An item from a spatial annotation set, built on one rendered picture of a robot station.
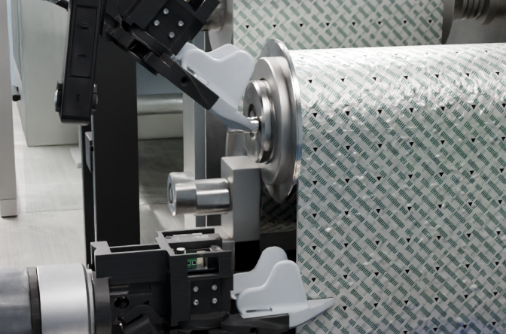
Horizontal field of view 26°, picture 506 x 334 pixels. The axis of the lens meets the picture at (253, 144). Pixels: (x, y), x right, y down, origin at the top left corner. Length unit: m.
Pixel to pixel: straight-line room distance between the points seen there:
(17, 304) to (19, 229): 1.00
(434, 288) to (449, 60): 0.21
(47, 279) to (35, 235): 0.95
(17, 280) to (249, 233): 0.23
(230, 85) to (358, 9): 0.29
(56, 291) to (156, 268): 0.08
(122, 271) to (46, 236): 0.94
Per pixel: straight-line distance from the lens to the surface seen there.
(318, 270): 0.97
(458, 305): 1.03
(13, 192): 1.96
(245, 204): 1.01
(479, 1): 1.30
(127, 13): 0.91
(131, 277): 0.92
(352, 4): 1.18
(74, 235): 1.85
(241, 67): 0.93
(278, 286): 0.94
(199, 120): 1.34
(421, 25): 1.22
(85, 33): 0.90
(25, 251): 1.78
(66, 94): 0.91
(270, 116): 0.95
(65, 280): 0.91
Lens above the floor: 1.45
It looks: 13 degrees down
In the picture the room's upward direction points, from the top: straight up
